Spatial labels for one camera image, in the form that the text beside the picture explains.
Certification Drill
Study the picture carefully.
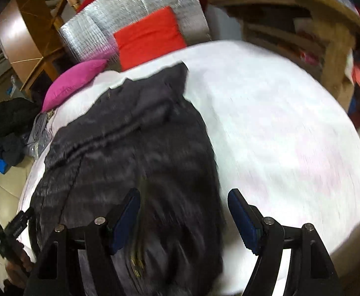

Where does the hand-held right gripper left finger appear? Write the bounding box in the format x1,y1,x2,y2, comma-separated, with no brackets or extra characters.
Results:
24,187,142,296

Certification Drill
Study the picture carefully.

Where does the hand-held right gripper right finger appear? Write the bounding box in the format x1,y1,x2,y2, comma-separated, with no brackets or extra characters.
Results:
227,188,342,296

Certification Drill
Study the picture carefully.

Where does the dark purple puffer jacket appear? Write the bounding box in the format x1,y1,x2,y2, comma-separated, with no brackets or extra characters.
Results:
29,62,225,296

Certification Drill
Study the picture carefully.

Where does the person's left hand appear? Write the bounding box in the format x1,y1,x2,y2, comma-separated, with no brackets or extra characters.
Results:
4,243,34,293

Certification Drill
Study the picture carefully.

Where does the cream leather sofa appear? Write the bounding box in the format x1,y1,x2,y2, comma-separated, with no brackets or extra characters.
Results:
0,154,45,284

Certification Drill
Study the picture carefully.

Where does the small black garment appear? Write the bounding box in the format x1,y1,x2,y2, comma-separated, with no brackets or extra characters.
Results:
0,132,24,167

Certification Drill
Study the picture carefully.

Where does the white blanket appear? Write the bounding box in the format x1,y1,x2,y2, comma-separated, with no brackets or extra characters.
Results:
18,40,360,296

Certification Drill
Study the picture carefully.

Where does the grey garment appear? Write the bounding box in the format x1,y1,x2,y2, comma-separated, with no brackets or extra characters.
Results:
26,109,57,155

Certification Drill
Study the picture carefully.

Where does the black puffer coat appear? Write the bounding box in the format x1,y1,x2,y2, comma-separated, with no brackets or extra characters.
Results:
0,97,41,148

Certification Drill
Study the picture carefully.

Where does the pink cushion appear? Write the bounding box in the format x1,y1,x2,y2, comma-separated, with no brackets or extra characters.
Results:
41,59,108,113

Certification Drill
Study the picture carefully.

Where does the red cushion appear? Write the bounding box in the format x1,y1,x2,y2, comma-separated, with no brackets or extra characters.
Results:
114,6,187,71

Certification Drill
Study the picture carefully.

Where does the wooden table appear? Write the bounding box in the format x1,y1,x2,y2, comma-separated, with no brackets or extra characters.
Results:
205,0,360,111

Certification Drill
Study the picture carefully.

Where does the wooden column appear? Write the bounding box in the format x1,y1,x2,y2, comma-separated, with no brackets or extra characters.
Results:
0,0,66,91

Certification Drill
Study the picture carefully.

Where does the silver foil insulation board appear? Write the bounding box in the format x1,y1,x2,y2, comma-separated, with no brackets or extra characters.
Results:
58,0,211,65

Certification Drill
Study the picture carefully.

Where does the wooden stair railing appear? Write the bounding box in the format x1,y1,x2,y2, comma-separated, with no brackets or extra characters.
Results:
52,0,88,34

